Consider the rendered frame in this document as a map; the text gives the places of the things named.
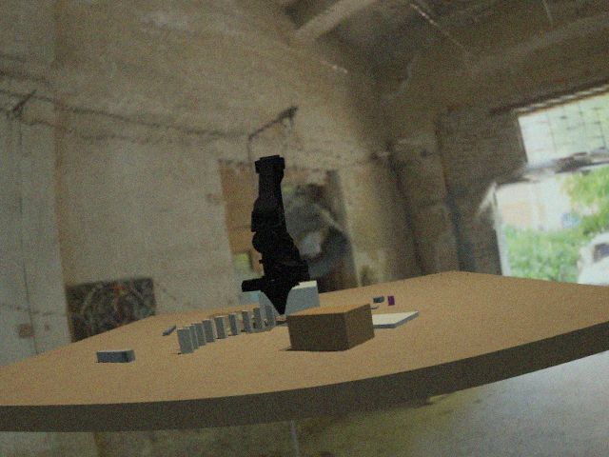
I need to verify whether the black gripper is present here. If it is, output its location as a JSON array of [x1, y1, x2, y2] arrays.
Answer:
[[242, 252, 310, 314]]

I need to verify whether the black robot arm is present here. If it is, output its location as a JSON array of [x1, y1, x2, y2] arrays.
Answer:
[[251, 154, 308, 279]]

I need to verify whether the brown rectangular block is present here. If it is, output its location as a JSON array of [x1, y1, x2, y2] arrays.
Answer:
[[285, 303, 375, 350]]

